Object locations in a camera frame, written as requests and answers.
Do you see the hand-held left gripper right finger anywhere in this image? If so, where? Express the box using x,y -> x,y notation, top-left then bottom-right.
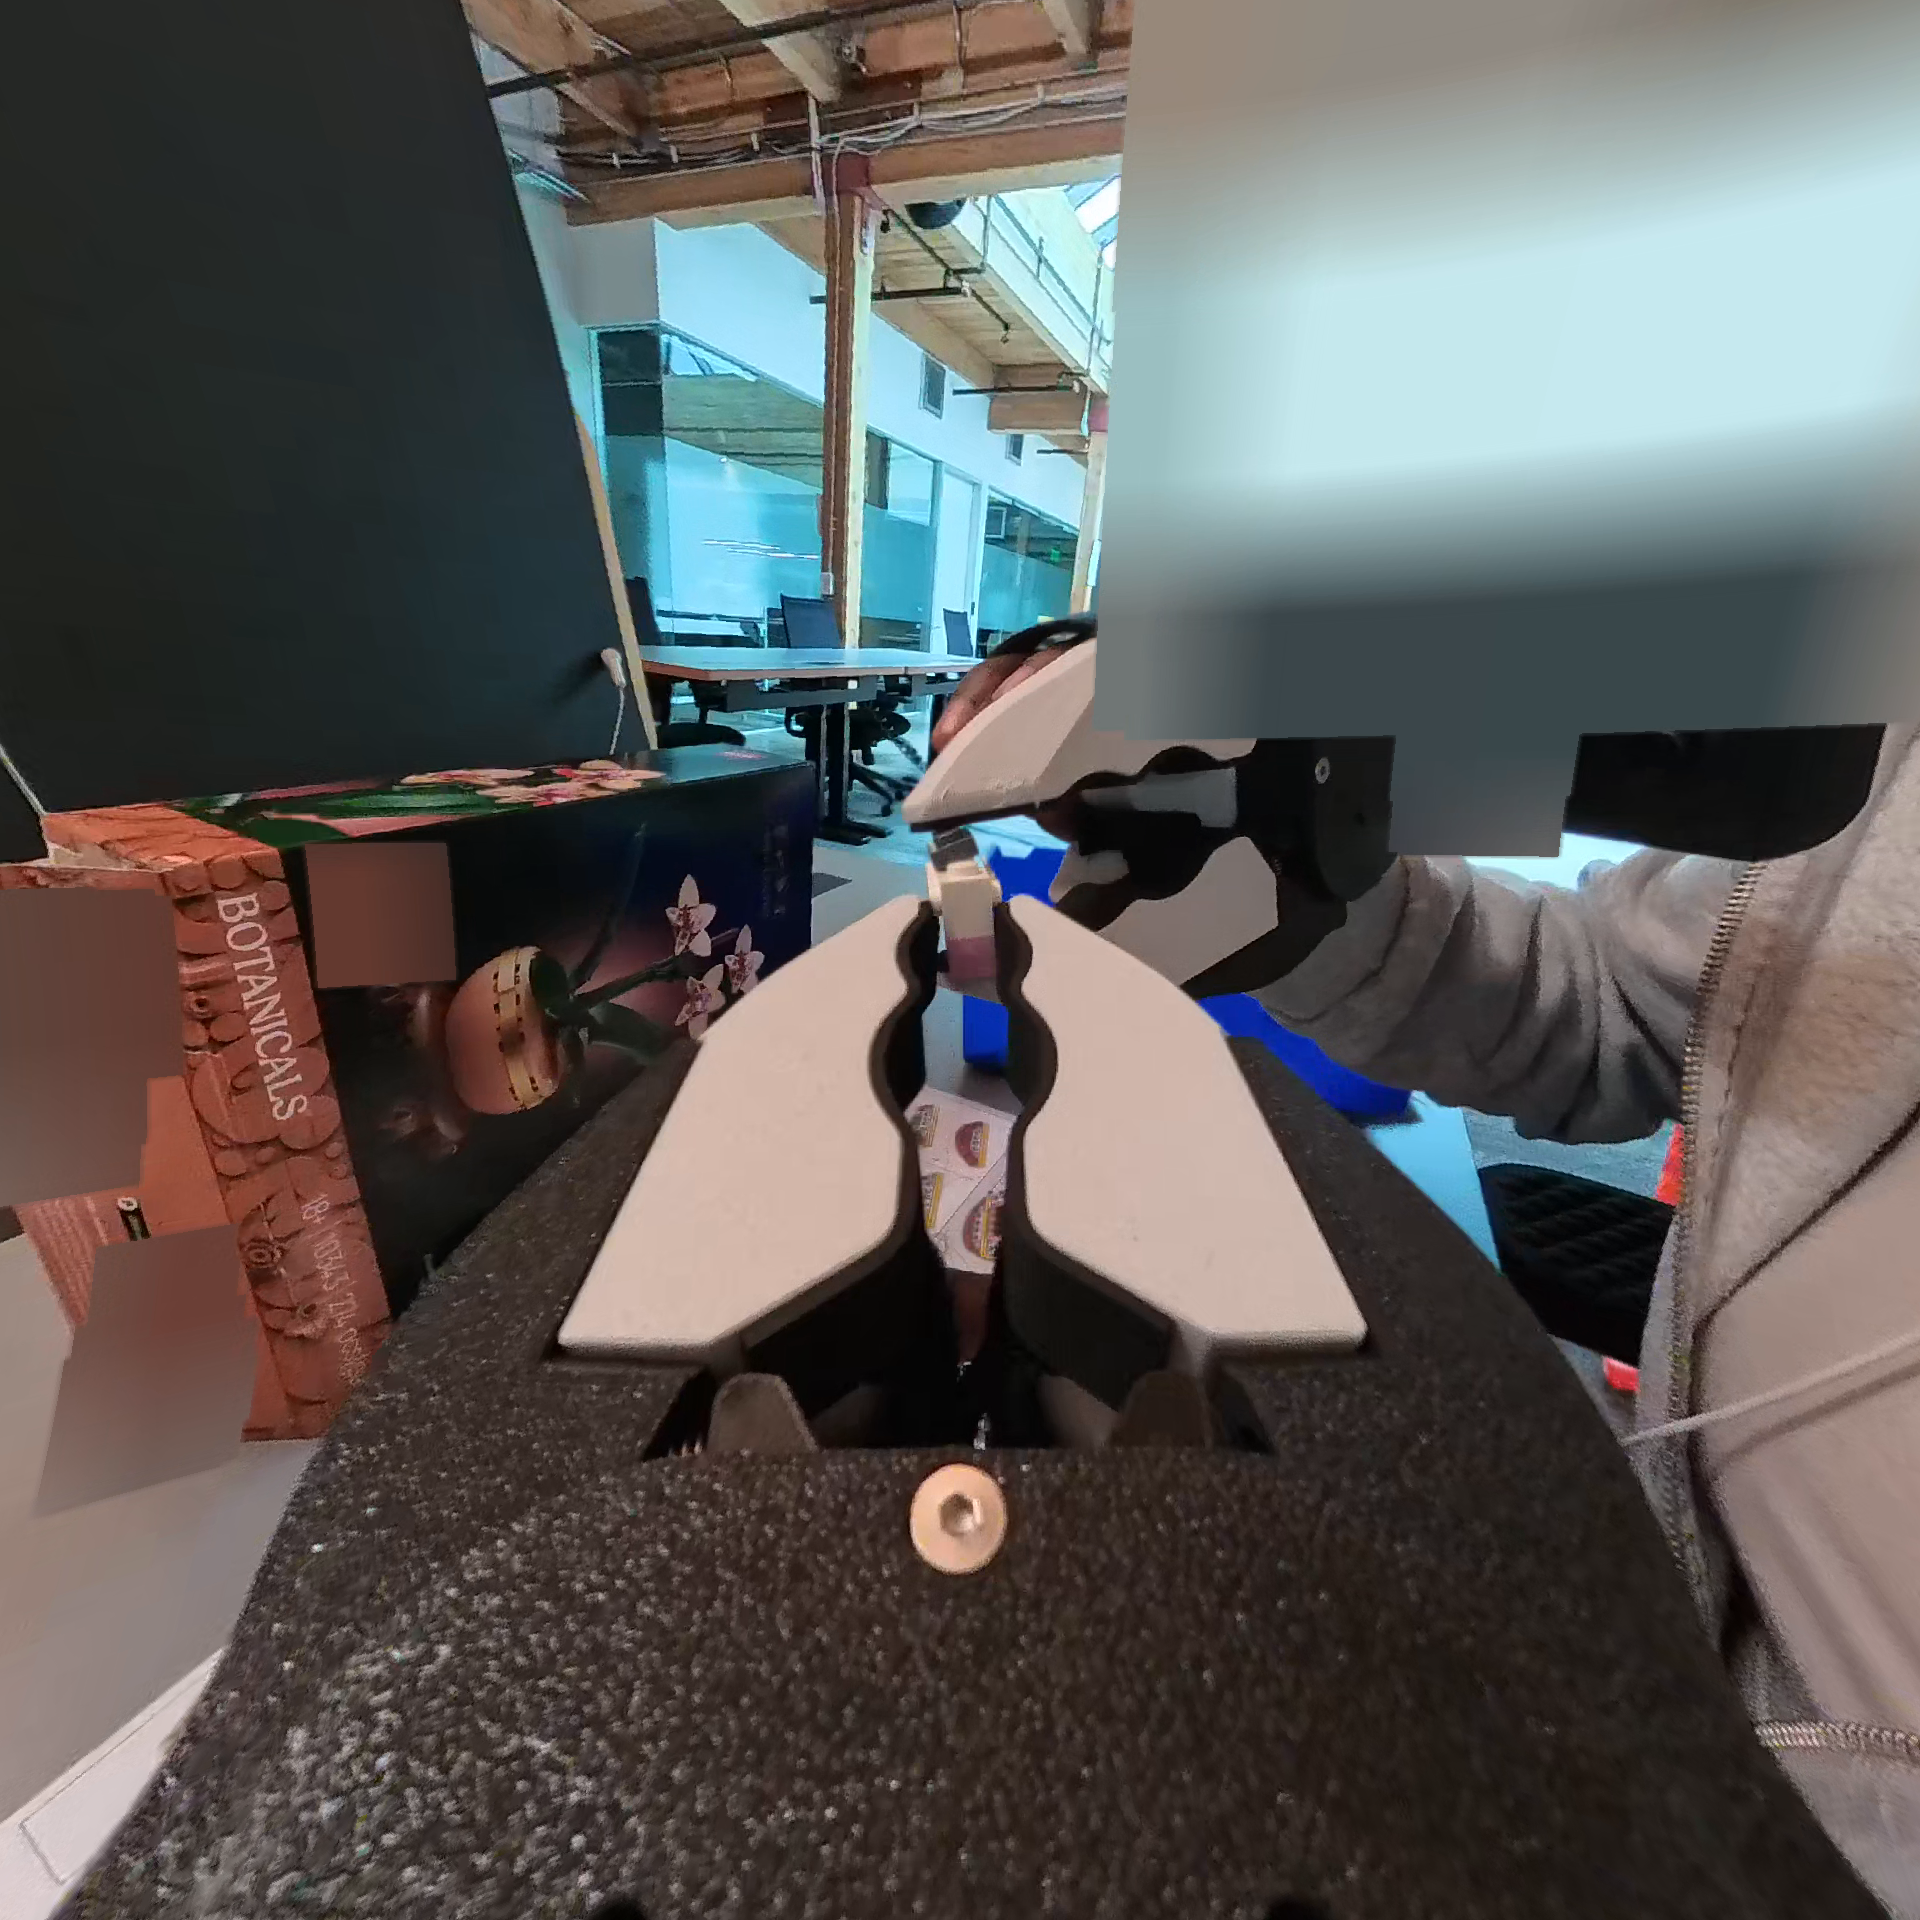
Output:
992,897 -> 1367,1366

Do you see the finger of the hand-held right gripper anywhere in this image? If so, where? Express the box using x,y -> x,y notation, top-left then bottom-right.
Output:
1051,816 -> 1328,1000
908,639 -> 1263,842

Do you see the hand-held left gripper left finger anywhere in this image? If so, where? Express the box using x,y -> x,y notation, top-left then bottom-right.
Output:
562,897 -> 932,1370

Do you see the blue plastic bin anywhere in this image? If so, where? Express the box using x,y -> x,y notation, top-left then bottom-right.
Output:
968,835 -> 1418,1129

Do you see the pink brick plate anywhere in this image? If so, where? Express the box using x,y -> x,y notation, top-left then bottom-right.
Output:
945,900 -> 1017,1011

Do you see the person's right forearm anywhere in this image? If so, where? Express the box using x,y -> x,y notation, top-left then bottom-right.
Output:
1263,850 -> 1758,1148

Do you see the wooden office desk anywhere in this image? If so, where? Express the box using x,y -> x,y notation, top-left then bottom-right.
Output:
639,641 -> 992,842

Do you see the grey desk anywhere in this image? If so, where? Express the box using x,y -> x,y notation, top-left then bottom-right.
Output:
0,811 -> 1682,1920

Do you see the dark building set box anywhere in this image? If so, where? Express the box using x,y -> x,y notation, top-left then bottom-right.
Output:
0,752 -> 818,1450

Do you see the black divider panel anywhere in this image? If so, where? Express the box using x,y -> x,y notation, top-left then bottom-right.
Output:
0,0 -> 650,819

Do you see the white cord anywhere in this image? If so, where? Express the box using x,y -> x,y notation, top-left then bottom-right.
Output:
1620,1322 -> 1920,1457

